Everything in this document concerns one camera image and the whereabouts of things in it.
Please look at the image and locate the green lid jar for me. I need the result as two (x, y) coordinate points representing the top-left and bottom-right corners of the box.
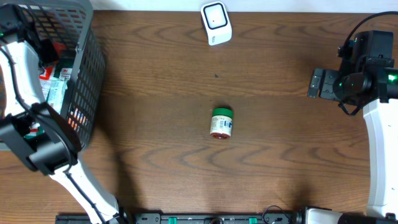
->
(210, 108), (233, 139)

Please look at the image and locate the green 3M gloves pack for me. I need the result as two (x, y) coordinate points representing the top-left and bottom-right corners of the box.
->
(47, 58), (74, 114)

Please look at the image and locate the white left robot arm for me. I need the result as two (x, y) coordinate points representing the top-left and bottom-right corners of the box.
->
(1, 1), (131, 223)

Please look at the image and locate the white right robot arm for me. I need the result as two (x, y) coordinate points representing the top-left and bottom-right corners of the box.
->
(293, 68), (397, 224)

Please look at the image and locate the white barcode scanner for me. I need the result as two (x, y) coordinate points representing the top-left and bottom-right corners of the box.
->
(200, 1), (233, 46)

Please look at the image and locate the grey plastic mesh basket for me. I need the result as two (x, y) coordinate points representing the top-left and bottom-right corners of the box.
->
(1, 0), (106, 149)

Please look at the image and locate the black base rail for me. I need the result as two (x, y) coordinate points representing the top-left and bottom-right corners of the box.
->
(55, 212), (304, 224)

